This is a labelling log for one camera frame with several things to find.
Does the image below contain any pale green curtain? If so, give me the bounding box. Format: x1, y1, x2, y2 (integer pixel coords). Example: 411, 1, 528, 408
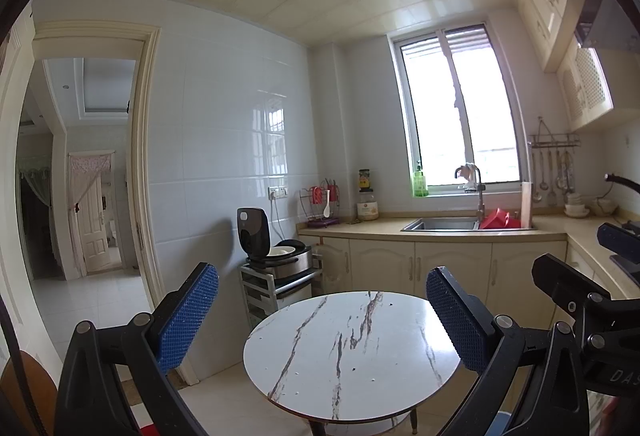
20, 156, 53, 208

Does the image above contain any pink lace curtain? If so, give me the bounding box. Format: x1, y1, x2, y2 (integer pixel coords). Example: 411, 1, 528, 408
67, 151, 114, 212

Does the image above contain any stack of white bowls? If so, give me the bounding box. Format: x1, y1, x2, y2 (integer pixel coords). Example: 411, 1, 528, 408
564, 192, 591, 218

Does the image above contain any white power cable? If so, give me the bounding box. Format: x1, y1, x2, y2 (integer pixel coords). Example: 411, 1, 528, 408
271, 197, 287, 242

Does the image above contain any black stove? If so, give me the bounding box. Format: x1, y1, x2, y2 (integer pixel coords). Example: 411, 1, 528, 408
609, 253, 640, 287

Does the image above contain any red plastic basin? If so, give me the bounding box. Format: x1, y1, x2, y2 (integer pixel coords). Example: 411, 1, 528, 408
478, 208, 523, 231

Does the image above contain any steel kitchen faucet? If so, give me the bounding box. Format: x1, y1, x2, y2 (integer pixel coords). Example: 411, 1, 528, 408
454, 163, 487, 229

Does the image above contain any cream door frame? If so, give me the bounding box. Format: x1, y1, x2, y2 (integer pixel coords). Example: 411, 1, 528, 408
31, 21, 201, 387

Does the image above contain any large jar white lid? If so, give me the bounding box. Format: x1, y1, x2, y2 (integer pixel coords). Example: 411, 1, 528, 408
357, 190, 379, 222

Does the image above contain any wooden cutting board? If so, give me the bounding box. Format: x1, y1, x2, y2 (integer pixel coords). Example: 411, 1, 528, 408
520, 181, 533, 229

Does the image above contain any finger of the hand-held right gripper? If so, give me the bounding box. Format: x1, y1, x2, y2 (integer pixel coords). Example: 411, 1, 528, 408
597, 222, 640, 267
531, 253, 617, 325

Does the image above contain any clear hanging plastic bag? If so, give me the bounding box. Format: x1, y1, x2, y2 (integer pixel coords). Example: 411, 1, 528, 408
311, 241, 326, 297

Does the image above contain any black wok handle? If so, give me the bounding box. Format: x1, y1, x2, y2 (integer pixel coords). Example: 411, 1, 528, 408
604, 173, 640, 194

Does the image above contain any black rice cooker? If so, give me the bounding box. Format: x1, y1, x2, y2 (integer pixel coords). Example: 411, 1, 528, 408
236, 207, 313, 278

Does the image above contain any grey storage cart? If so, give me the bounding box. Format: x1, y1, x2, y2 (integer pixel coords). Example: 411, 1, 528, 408
240, 261, 323, 329

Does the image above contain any round white marble table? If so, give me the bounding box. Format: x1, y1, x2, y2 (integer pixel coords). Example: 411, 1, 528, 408
243, 291, 462, 436

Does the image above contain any wire cup rack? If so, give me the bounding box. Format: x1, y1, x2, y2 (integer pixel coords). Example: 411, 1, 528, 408
300, 181, 341, 228

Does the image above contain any white panel door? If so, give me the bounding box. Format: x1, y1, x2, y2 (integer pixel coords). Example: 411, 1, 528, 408
70, 166, 113, 274

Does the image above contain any beige kitchen countertop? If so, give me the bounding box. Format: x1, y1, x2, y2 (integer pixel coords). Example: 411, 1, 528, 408
297, 215, 640, 287

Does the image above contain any brown wooden seat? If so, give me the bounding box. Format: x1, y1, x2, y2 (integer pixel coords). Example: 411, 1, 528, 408
15, 351, 61, 436

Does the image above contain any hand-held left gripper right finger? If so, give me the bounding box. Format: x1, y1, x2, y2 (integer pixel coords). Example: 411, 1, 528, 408
414, 266, 591, 436

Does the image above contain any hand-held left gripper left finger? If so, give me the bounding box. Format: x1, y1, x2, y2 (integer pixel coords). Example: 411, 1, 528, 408
52, 262, 219, 436

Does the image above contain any sliding window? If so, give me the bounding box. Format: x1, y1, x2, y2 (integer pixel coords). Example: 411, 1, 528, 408
386, 22, 531, 199

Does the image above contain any stainless steel sink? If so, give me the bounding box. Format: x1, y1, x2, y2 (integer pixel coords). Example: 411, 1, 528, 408
400, 216, 538, 233

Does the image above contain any range hood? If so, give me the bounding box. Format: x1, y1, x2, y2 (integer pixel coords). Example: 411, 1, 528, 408
574, 0, 640, 49

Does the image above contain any green soap bottle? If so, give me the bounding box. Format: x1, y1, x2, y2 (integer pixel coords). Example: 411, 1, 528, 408
411, 161, 429, 197

